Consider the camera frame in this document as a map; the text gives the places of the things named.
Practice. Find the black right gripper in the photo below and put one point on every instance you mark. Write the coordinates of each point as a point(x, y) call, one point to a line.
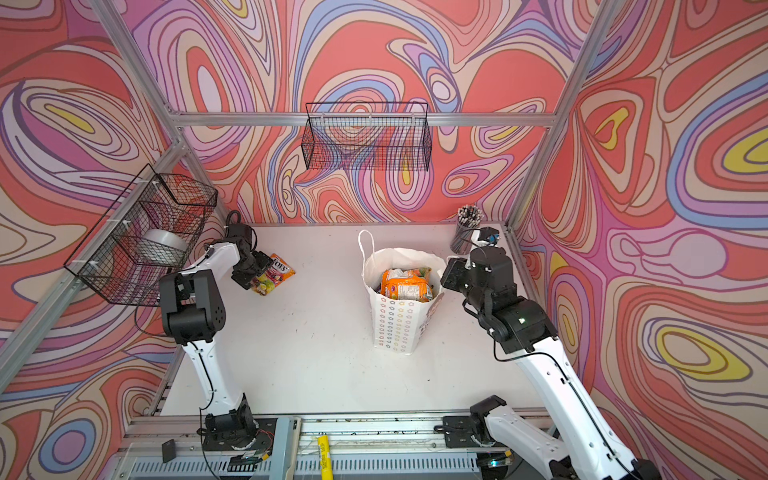
point(456, 267)

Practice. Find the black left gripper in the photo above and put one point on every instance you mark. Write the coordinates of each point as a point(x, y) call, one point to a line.
point(246, 279)

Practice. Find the red orange Fox's candy bag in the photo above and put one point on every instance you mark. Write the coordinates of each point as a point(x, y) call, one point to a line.
point(274, 276)

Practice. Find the orange snack bag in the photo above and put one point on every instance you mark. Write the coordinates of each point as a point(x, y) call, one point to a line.
point(409, 284)

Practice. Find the white printed paper bag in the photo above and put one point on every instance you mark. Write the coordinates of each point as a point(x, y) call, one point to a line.
point(398, 325)

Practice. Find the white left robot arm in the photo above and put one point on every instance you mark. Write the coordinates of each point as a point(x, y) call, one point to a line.
point(193, 313)

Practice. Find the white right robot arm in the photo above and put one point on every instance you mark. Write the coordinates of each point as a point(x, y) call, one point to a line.
point(523, 334)

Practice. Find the cup of striped straws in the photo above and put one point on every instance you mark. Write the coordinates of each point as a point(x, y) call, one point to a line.
point(468, 219)

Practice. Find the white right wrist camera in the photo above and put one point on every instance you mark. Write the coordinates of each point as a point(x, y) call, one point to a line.
point(484, 237)

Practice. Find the black wire basket left wall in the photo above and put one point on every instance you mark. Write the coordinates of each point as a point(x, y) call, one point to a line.
point(108, 262)

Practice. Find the black wire basket wall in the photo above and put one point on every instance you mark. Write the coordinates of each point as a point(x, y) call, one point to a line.
point(367, 136)
point(108, 262)

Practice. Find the black wire basket back wall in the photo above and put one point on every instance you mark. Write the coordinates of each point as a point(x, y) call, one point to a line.
point(367, 136)

